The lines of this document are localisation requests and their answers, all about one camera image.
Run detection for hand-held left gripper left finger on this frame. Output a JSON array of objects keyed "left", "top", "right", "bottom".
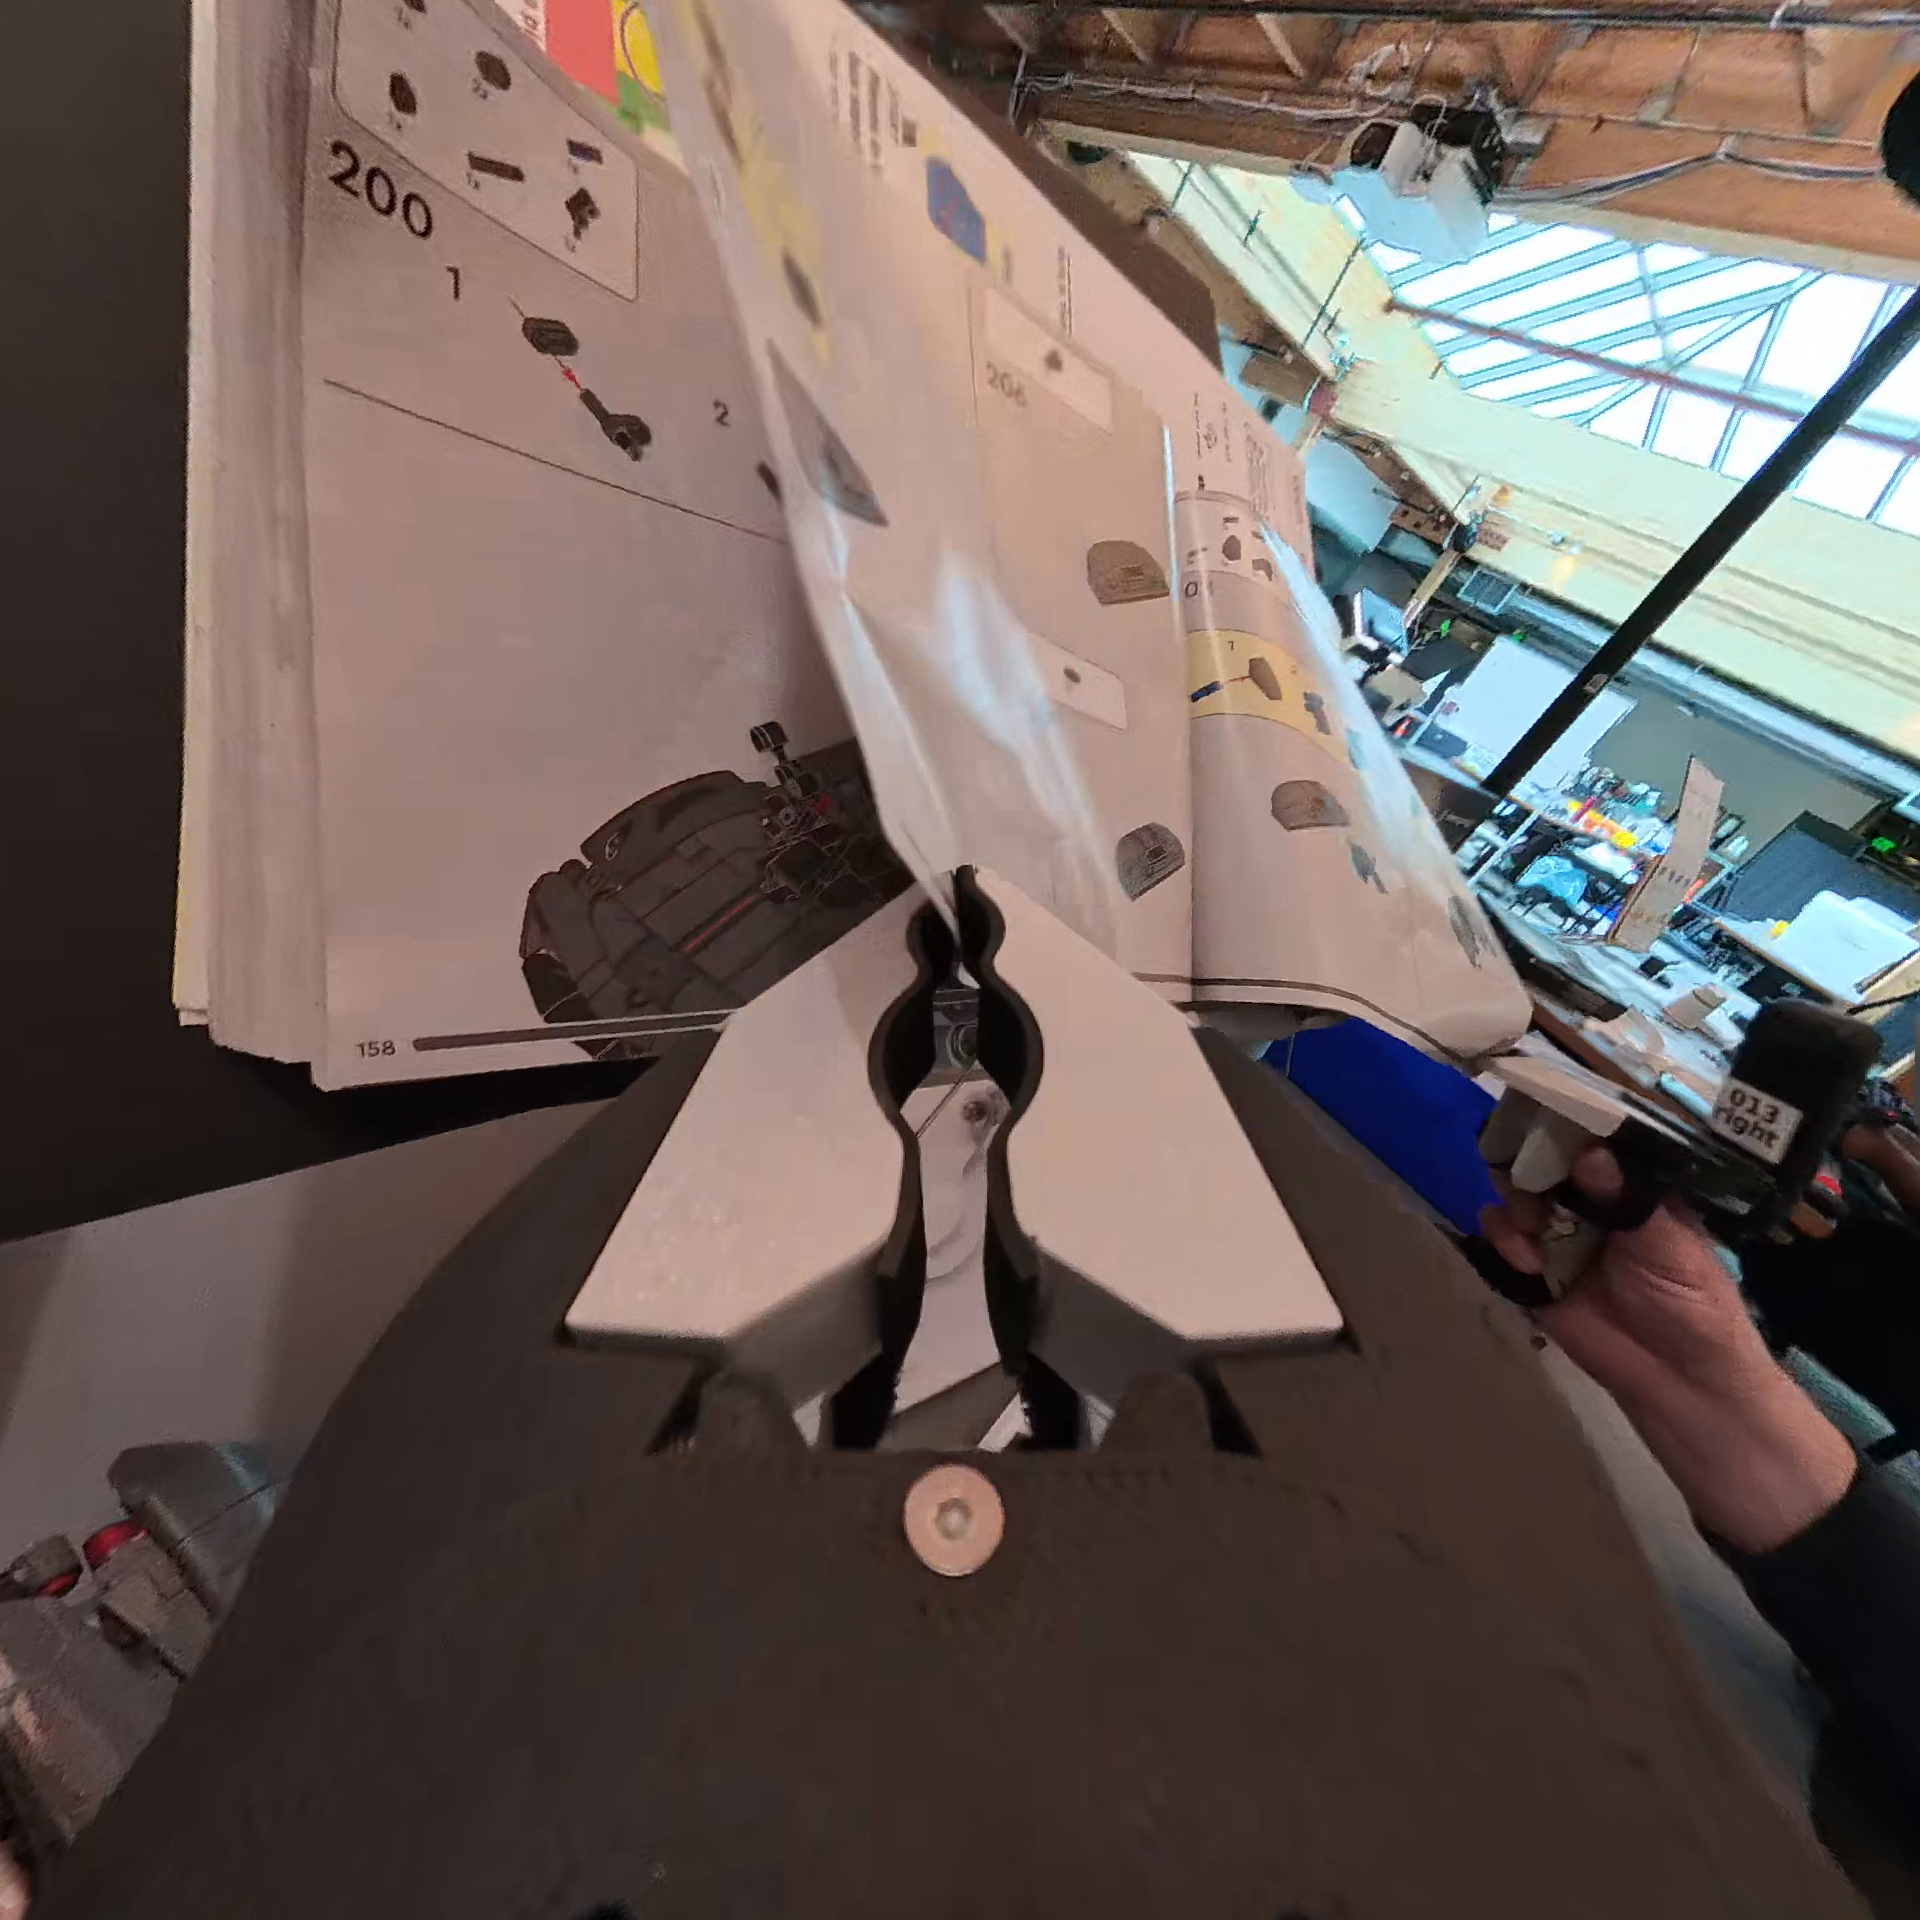
[{"left": 562, "top": 881, "right": 964, "bottom": 1448}]

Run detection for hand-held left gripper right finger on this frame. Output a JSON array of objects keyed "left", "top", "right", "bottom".
[{"left": 959, "top": 866, "right": 1344, "bottom": 1448}]

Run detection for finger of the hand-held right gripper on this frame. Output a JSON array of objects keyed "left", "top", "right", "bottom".
[{"left": 1475, "top": 1049, "right": 1642, "bottom": 1138}]

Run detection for lego instruction booklet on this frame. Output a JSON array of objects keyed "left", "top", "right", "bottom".
[{"left": 171, "top": 0, "right": 1536, "bottom": 1094}]

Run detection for person's right forearm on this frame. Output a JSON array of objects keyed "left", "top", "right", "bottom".
[{"left": 1710, "top": 1439, "right": 1920, "bottom": 1892}]

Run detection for person's right hand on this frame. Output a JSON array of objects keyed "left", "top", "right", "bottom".
[{"left": 1481, "top": 1181, "right": 1866, "bottom": 1557}]

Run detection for blue plastic bin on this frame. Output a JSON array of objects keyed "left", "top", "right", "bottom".
[{"left": 1260, "top": 1020, "right": 1508, "bottom": 1231}]

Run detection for cluttered workshop shelves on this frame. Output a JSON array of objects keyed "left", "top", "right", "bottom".
[{"left": 1395, "top": 569, "right": 1920, "bottom": 1052}]

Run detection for black slanted pole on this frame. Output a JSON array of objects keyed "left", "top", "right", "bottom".
[{"left": 1478, "top": 293, "right": 1920, "bottom": 798}]

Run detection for skylight window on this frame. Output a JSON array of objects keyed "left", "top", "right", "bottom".
[{"left": 1351, "top": 209, "right": 1920, "bottom": 542}]

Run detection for white ceiling projector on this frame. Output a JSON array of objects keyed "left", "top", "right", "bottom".
[{"left": 1334, "top": 103, "right": 1508, "bottom": 265}]

